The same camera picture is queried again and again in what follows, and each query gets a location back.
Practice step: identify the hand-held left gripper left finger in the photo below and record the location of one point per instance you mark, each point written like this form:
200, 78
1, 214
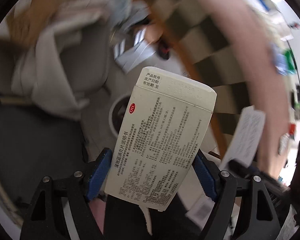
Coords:
99, 177

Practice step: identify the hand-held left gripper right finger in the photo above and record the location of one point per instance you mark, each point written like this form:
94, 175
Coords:
205, 177

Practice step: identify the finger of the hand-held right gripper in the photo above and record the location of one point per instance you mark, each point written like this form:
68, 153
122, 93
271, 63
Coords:
255, 176

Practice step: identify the white printed paper leaflet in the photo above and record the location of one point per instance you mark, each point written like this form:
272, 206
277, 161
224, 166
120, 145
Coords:
245, 137

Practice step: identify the white printed medicine box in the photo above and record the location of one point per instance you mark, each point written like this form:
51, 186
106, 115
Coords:
155, 140

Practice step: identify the person's right forearm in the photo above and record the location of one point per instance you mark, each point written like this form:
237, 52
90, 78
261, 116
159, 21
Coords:
250, 62

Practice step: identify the white round bin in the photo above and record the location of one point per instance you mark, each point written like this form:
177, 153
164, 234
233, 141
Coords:
116, 115

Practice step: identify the white crumpled cloth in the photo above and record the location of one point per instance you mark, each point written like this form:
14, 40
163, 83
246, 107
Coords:
52, 65

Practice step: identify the checkered cloth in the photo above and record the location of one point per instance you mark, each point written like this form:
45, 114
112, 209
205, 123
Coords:
197, 37

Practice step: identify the brown cardboard box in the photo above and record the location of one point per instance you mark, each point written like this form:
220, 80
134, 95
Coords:
30, 17

